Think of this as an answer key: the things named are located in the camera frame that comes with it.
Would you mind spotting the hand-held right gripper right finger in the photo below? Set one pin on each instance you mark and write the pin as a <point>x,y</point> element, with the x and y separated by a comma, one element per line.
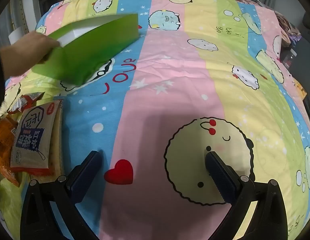
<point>220,177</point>

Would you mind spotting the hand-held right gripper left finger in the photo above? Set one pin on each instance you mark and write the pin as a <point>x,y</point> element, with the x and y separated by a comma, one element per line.
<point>83,177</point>

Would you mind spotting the beige packet with blue label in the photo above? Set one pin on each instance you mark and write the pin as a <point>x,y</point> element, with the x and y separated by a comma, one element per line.
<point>32,135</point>

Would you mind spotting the orange snack packet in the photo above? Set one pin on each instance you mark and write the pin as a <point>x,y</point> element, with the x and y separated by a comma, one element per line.
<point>3,140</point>

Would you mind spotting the red striped snack packet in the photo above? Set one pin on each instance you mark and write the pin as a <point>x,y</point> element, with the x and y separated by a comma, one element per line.
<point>24,102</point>

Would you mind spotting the green cardboard box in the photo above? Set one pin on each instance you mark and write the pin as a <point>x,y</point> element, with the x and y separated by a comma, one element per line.
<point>95,50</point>

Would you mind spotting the person's left hand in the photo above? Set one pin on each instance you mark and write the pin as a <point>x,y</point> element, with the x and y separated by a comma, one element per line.
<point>32,52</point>

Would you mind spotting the pastel printed blanket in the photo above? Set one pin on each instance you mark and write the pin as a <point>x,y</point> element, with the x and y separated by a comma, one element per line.
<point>170,80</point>

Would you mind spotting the small orange box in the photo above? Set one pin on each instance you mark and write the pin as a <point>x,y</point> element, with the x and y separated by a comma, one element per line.
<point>302,91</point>

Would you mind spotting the dark glossy packet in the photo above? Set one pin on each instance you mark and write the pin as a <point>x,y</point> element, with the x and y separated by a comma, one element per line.
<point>289,58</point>

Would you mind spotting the white panel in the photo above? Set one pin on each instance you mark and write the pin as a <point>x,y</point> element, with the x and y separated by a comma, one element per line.
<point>17,36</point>

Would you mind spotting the yellow pipe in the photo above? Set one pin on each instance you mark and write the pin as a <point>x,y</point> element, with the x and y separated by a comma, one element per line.
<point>12,15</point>

